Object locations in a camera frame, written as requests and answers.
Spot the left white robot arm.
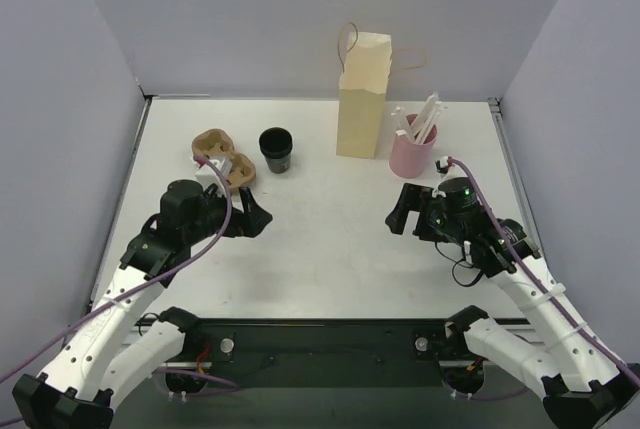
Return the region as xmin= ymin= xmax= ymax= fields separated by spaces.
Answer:
xmin=12 ymin=180 xmax=273 ymax=428

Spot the pink straw holder cup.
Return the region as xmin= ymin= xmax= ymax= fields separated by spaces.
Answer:
xmin=389 ymin=117 xmax=438 ymax=179

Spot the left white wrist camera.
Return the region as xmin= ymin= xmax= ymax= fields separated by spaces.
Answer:
xmin=195 ymin=155 xmax=232 ymax=188

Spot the brown pulp cup carrier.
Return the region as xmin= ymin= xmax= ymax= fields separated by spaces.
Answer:
xmin=191 ymin=129 xmax=256 ymax=192

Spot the black coffee cup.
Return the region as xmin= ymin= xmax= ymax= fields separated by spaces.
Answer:
xmin=258 ymin=127 xmax=293 ymax=174

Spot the beige paper bag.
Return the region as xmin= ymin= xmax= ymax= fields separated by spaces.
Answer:
xmin=336 ymin=22 xmax=427 ymax=159

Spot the aluminium frame rail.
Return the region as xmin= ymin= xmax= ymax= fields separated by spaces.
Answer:
xmin=487 ymin=97 xmax=542 ymax=249

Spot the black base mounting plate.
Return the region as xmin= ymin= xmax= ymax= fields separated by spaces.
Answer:
xmin=170 ymin=318 xmax=486 ymax=393

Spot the white wrapped straw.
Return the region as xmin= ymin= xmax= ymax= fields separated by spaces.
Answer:
xmin=410 ymin=92 xmax=440 ymax=143
xmin=391 ymin=106 xmax=415 ymax=143
xmin=416 ymin=102 xmax=442 ymax=145

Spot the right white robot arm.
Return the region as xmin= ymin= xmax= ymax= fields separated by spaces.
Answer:
xmin=385 ymin=177 xmax=639 ymax=428

